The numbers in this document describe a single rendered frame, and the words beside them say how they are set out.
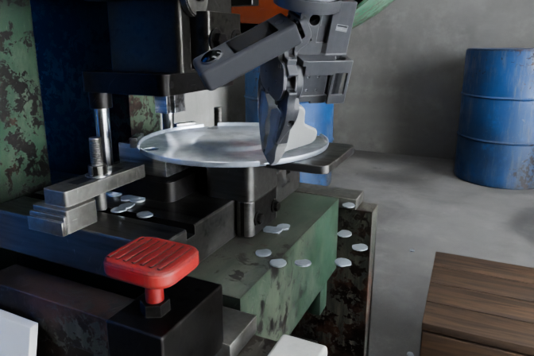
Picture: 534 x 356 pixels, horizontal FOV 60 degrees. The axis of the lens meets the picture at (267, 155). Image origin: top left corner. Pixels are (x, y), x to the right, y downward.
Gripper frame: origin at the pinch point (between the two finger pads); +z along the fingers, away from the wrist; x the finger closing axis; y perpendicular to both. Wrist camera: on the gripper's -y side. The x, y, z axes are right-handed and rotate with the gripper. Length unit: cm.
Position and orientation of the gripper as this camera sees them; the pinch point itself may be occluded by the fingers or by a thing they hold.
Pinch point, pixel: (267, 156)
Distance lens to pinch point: 58.4
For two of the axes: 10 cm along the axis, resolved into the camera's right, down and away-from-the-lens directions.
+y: 9.3, -0.9, 3.6
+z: -1.2, 8.5, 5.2
